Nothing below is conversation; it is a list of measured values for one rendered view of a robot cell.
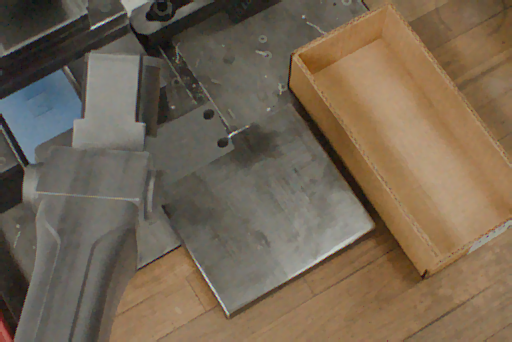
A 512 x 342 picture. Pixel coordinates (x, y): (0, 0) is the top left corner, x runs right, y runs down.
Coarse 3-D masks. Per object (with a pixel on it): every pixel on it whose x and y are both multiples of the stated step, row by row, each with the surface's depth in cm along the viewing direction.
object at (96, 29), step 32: (0, 0) 80; (32, 0) 80; (64, 0) 80; (96, 0) 85; (0, 32) 79; (32, 32) 79; (64, 32) 80; (96, 32) 85; (128, 32) 87; (0, 64) 79; (32, 64) 83; (64, 64) 86; (0, 96) 85
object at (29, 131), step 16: (48, 80) 99; (64, 80) 99; (16, 96) 98; (32, 96) 98; (48, 96) 98; (64, 96) 98; (16, 112) 97; (48, 112) 98; (64, 112) 98; (80, 112) 98; (16, 128) 97; (32, 128) 97; (48, 128) 97; (64, 128) 97; (32, 144) 96; (32, 160) 96
